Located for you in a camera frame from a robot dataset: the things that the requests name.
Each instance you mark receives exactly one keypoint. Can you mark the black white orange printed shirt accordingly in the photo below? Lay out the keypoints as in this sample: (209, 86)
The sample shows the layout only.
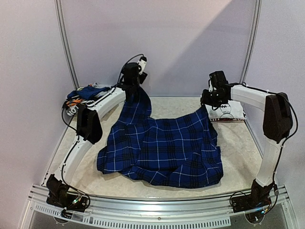
(74, 106)

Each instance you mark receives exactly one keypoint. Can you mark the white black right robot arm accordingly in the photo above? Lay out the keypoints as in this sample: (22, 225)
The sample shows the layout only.
(277, 121)

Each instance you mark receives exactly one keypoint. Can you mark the aluminium front rail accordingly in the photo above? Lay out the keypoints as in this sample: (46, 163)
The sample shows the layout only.
(210, 212)

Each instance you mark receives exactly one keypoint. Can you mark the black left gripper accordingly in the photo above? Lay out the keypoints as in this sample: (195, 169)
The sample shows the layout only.
(145, 76)

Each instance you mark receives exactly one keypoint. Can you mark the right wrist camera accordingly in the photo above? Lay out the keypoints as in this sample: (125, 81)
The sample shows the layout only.
(217, 80)

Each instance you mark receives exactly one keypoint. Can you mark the cream perforated laundry basket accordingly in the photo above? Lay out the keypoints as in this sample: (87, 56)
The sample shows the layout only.
(78, 105)

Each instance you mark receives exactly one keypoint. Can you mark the solid blue garment in basket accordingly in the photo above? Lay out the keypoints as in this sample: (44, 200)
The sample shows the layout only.
(89, 93)

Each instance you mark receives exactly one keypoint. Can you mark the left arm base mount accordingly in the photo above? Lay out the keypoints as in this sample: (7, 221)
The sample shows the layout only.
(66, 197)

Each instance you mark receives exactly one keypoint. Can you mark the folded red white shirt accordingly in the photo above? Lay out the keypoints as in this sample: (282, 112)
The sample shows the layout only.
(227, 117)

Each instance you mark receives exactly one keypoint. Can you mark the grey garment in basket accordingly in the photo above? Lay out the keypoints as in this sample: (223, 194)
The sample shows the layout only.
(99, 85)

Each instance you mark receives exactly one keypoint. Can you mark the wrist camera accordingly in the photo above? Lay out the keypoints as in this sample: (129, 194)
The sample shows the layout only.
(142, 64)
(217, 80)

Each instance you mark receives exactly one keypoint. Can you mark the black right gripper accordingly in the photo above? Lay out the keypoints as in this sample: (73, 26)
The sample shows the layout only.
(206, 98)

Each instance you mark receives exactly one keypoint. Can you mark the folded white cartoon t-shirt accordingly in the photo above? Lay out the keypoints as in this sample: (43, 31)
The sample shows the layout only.
(232, 107)

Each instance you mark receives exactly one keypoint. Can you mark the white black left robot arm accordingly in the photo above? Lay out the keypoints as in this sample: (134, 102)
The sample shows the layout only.
(88, 127)

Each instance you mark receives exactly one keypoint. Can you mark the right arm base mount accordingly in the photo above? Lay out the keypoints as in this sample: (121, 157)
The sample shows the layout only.
(258, 198)

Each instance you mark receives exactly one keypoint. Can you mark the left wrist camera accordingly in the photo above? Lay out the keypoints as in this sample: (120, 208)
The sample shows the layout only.
(142, 64)

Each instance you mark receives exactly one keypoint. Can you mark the blue plaid flannel shirt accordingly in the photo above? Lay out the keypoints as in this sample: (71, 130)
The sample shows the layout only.
(180, 152)

